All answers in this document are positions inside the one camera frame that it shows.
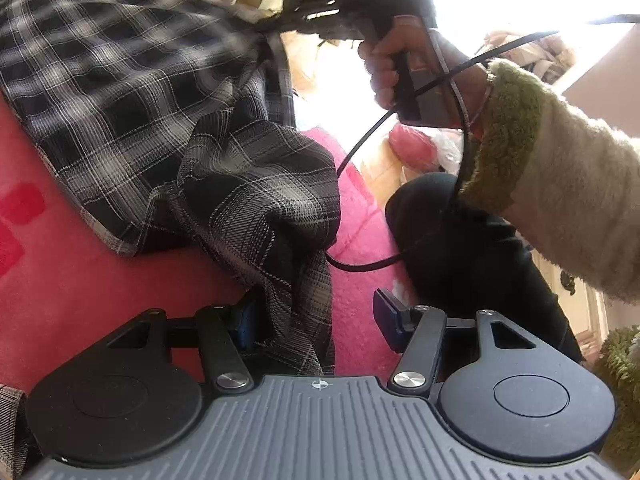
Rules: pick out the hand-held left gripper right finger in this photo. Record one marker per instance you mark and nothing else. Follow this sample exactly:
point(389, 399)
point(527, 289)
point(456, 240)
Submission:
point(387, 320)

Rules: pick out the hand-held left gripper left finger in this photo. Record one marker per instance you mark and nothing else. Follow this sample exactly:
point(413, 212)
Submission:
point(245, 327)

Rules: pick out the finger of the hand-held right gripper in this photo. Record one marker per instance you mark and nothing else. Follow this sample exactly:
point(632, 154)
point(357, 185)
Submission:
point(300, 12)

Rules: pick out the black white plaid shirt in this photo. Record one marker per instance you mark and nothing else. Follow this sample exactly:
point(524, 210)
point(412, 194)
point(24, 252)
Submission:
point(125, 100)

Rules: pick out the person's right forearm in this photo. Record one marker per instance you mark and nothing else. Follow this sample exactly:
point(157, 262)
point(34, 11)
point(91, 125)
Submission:
point(560, 170)

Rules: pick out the person's right hand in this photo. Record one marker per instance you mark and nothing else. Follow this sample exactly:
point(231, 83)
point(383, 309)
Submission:
point(465, 85)

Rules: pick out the pink plastic bag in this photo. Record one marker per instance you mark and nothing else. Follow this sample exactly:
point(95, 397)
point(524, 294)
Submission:
point(415, 147)

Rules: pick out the pink floral blanket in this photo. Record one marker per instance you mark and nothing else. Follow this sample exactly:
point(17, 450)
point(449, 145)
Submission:
point(75, 300)

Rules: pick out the cream cabinet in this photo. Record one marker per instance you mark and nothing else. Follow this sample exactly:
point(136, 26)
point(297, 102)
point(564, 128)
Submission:
point(585, 300)

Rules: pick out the green cream fleece robe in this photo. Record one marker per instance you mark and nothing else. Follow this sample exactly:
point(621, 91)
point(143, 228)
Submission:
point(620, 390)

